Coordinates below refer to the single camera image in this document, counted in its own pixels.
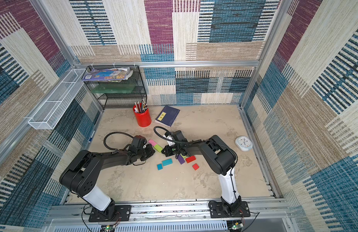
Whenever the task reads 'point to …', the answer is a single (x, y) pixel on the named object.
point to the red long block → (190, 159)
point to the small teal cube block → (159, 166)
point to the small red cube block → (195, 166)
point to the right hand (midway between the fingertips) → (165, 153)
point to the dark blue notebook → (167, 116)
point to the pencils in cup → (140, 107)
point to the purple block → (181, 160)
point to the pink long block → (152, 142)
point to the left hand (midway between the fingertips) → (156, 150)
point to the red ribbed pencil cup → (143, 115)
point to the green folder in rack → (112, 88)
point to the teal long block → (167, 162)
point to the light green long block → (158, 148)
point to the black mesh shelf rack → (121, 100)
